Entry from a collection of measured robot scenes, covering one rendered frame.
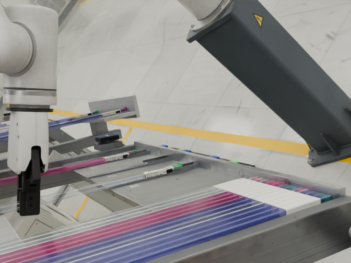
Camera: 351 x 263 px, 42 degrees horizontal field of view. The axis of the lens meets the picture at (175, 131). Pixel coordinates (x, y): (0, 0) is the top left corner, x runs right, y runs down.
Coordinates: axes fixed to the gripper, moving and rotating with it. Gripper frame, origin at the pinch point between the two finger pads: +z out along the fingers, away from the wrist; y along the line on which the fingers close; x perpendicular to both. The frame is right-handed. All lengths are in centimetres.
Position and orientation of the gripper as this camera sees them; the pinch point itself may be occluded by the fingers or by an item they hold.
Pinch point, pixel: (28, 201)
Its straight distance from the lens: 81.1
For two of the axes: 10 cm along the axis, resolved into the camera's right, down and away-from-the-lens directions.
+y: 4.9, 0.7, -8.7
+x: 8.7, 0.0, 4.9
